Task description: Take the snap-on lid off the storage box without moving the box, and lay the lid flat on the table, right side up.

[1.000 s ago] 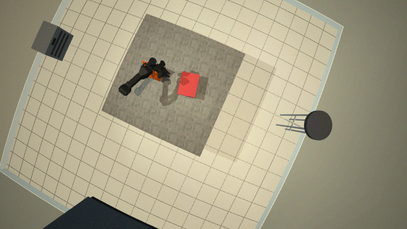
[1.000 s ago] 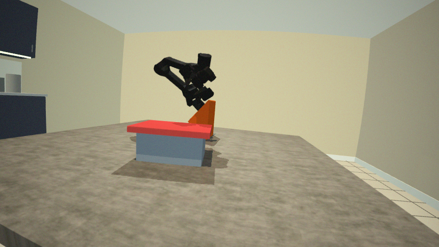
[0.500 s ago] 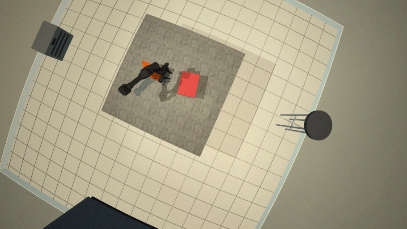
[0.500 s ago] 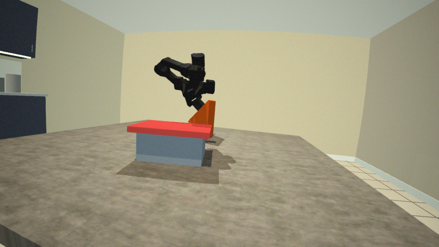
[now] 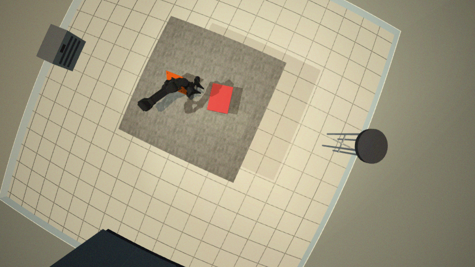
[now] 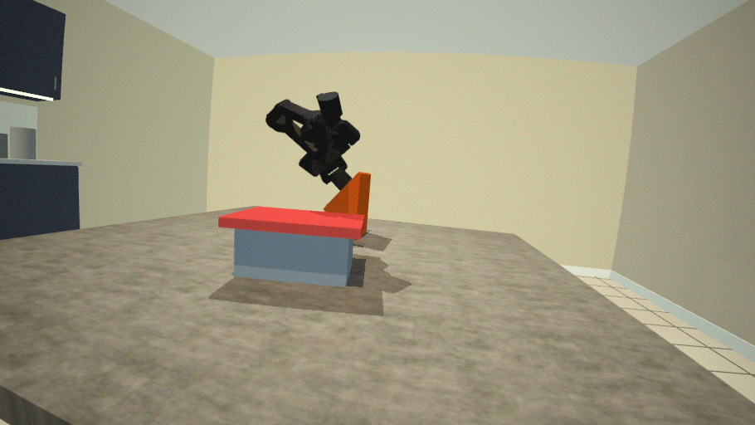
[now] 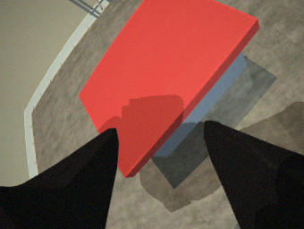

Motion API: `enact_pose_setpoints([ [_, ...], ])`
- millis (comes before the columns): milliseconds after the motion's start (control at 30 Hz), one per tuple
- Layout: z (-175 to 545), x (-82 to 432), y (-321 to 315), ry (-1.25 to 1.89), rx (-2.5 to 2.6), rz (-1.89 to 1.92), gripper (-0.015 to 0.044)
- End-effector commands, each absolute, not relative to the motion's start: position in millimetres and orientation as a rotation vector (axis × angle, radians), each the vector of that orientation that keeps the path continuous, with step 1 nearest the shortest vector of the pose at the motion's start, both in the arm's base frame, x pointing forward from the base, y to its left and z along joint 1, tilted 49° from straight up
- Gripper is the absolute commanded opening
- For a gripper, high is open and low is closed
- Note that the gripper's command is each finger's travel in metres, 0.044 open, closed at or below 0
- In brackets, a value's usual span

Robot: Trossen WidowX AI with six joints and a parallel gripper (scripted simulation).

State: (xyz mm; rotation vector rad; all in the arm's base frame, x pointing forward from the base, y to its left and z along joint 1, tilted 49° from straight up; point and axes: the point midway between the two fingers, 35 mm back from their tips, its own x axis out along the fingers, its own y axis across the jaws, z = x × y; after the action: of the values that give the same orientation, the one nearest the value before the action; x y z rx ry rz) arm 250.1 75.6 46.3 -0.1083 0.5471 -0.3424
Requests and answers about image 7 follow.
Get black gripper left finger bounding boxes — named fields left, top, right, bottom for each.
left=0, top=128, right=119, bottom=229

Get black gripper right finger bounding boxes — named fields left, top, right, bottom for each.
left=203, top=121, right=304, bottom=229

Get red lid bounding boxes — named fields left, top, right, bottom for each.
left=79, top=0, right=259, bottom=177

